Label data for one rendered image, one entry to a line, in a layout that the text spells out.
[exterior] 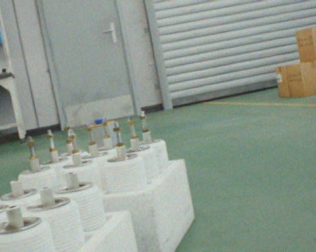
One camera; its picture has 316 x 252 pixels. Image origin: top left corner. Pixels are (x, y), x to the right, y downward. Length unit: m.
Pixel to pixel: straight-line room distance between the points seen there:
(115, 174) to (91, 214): 0.28
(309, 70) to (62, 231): 4.35
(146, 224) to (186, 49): 5.60
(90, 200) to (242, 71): 6.05
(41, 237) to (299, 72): 4.44
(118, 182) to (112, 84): 5.37
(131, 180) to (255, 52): 5.87
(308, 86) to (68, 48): 2.90
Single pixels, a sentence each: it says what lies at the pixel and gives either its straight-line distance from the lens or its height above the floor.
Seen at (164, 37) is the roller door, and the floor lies 0.87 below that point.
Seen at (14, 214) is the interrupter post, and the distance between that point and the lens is 0.80.
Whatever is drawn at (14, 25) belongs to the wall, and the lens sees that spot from 6.61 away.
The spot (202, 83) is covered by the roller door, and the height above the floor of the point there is 0.24.
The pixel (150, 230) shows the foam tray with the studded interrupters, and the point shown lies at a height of 0.09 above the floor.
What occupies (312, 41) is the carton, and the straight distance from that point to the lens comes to 5.15.
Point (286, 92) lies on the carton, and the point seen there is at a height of 0.04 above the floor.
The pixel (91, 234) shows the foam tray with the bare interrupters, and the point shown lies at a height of 0.18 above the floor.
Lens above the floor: 0.43
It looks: 5 degrees down
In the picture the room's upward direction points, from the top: 11 degrees counter-clockwise
